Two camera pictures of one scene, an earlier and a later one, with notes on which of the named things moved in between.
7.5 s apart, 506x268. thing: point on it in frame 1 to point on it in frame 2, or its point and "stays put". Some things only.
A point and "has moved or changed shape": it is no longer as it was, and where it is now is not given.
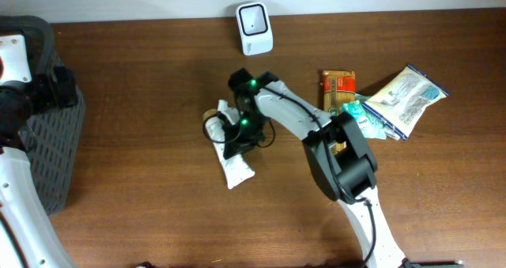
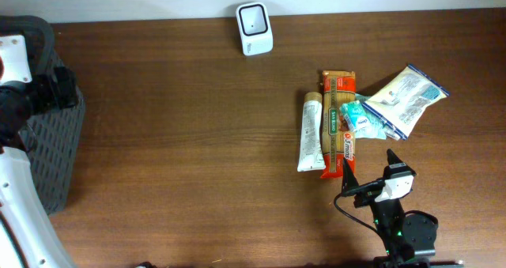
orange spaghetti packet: [338, 88] stays put
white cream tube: [236, 167] has moved or changed shape
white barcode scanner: [255, 28] stays put
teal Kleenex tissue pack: [371, 124] stays put
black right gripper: [241, 145] to [368, 193]
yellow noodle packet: [402, 103] stays put
